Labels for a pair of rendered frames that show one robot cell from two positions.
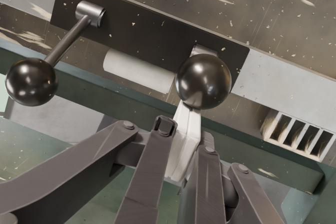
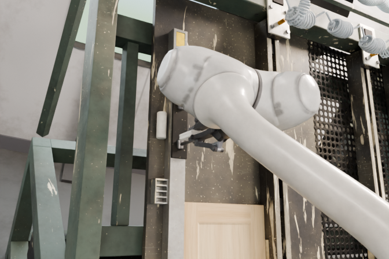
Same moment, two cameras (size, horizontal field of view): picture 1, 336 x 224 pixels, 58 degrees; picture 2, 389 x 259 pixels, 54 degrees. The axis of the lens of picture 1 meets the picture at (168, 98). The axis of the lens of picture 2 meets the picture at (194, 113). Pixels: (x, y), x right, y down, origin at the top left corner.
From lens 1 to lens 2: 0.90 m
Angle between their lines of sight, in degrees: 50
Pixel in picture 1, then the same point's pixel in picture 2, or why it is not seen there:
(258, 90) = (174, 167)
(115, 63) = (164, 115)
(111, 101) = (130, 116)
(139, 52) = (174, 123)
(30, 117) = not seen: outside the picture
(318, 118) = (172, 192)
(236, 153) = (124, 180)
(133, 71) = (164, 122)
